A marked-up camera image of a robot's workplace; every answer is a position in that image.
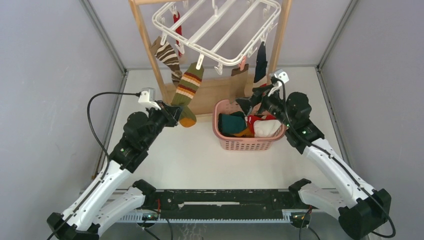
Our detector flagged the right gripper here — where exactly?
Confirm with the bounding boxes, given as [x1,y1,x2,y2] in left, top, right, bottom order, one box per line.
[235,84,294,129]

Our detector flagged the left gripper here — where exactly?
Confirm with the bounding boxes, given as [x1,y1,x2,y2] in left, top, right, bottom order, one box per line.
[142,100,184,149]

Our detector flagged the red santa sock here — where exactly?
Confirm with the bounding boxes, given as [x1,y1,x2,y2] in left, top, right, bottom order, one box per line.
[245,114,276,133]

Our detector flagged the tan brown sock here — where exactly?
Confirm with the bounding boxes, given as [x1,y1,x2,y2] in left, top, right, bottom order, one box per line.
[228,64,249,103]

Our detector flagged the olive orange striped sock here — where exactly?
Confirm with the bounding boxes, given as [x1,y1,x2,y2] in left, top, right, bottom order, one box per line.
[171,62,204,128]

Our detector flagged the navy blue sock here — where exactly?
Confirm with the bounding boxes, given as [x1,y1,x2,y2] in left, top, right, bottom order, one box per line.
[253,41,268,85]

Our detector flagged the dark green sock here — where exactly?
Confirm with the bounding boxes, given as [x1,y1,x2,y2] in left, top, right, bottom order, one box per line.
[217,111,247,135]

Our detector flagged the white plastic clip hanger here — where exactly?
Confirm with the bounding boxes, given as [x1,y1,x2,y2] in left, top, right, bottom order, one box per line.
[151,0,282,74]

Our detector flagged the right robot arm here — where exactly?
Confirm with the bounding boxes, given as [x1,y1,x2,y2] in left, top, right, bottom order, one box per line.
[235,85,396,240]

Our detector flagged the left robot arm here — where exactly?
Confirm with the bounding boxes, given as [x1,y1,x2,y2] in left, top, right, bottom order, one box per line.
[47,101,183,240]

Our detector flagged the wooden hanger stand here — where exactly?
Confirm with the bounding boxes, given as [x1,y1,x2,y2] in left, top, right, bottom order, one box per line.
[129,0,291,116]

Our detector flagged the mustard yellow sock in basket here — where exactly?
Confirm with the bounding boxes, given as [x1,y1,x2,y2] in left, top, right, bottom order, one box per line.
[234,127,255,138]

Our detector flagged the pink laundry basket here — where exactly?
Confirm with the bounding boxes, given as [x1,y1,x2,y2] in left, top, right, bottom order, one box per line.
[212,99,287,151]

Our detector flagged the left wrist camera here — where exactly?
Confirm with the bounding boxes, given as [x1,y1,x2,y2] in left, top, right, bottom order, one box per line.
[137,87,161,110]

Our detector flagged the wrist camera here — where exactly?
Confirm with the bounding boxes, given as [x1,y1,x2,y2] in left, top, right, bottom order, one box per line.
[137,87,161,110]
[267,69,289,99]

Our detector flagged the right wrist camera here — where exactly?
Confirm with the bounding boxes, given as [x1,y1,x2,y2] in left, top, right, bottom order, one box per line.
[267,69,289,99]

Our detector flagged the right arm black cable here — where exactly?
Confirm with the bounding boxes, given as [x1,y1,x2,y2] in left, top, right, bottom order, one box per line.
[271,77,397,239]

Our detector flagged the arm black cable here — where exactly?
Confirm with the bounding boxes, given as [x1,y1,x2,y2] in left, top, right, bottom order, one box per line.
[271,77,397,239]
[46,91,142,240]

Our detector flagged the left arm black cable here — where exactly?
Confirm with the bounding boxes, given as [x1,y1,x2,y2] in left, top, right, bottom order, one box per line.
[46,91,142,240]

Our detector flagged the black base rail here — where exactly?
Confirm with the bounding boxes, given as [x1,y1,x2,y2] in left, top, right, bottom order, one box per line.
[139,189,309,221]

